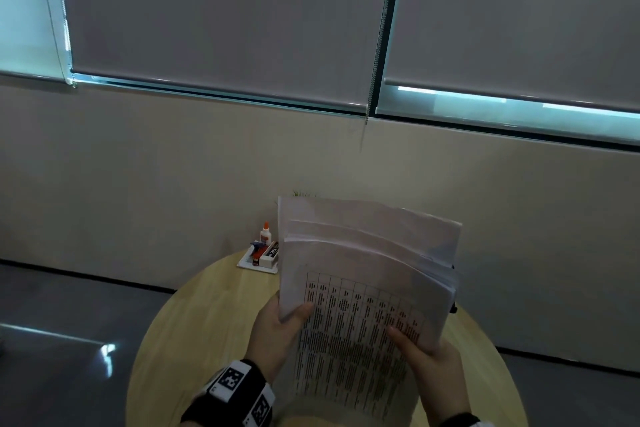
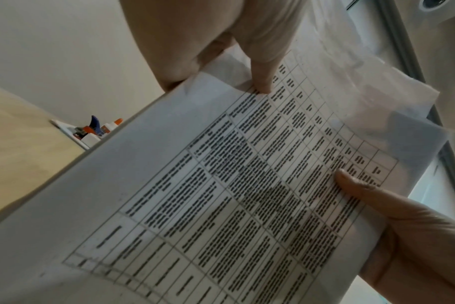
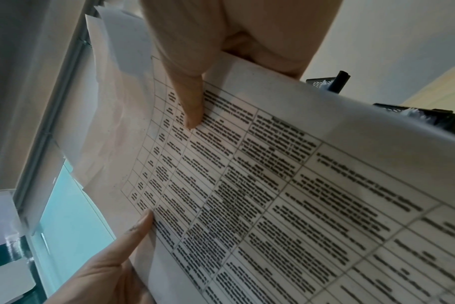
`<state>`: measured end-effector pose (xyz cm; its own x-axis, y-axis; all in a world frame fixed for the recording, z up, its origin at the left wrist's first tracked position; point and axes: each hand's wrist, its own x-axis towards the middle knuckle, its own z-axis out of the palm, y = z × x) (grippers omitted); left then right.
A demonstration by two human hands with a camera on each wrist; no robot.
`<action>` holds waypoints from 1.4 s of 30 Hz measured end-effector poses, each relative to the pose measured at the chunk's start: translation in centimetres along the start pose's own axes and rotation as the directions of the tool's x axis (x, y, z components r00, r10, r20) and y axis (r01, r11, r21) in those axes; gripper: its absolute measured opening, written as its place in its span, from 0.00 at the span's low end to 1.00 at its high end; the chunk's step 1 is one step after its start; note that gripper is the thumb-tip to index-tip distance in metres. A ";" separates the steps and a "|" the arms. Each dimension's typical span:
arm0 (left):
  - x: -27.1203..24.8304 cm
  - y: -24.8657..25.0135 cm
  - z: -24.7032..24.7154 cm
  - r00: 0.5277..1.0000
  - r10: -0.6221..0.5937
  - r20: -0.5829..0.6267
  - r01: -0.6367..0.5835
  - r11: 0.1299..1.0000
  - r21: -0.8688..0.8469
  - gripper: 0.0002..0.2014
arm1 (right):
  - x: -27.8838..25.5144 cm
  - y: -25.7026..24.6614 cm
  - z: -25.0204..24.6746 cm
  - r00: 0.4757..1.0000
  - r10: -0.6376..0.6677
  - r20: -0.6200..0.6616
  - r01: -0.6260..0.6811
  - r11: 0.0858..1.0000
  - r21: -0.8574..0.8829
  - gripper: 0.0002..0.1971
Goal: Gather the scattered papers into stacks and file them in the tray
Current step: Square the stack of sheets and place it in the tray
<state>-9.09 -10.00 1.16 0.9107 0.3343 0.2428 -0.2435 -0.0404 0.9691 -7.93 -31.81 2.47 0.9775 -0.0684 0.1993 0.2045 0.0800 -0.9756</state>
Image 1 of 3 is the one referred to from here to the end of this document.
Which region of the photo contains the person's left hand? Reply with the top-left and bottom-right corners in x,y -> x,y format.
243,291 -> 315,385

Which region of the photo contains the blind pull chain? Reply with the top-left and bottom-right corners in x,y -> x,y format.
359,0 -> 405,153

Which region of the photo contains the person's right hand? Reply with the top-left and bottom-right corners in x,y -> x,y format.
385,325 -> 472,426

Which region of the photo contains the white box black label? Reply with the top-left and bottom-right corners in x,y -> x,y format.
259,240 -> 280,270

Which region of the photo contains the round wooden table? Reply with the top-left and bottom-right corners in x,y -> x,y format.
125,249 -> 530,427

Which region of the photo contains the stack of printed papers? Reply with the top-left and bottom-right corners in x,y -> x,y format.
276,196 -> 462,424

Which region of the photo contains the black left wrist band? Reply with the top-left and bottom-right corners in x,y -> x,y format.
181,359 -> 277,427

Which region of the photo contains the white tray with stapler items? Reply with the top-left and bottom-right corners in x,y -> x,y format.
236,249 -> 280,275

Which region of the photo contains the window with black frame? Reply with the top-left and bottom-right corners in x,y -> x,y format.
0,0 -> 640,150

